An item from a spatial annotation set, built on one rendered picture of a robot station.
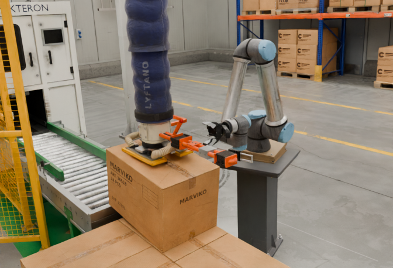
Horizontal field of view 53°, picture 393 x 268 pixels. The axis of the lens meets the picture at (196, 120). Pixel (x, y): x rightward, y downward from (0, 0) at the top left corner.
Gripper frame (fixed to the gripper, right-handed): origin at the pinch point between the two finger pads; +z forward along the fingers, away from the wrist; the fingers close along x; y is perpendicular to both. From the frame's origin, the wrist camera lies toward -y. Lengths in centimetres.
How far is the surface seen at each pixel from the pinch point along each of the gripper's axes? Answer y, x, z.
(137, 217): 23, -45, 35
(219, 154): -31.4, 2.4, 17.1
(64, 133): 235, -51, -6
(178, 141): -0.7, 1.8, 17.9
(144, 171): 14.3, -15.3, 31.4
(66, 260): 28, -56, 76
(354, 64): 363, -99, -823
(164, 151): 8.5, -4.8, 21.1
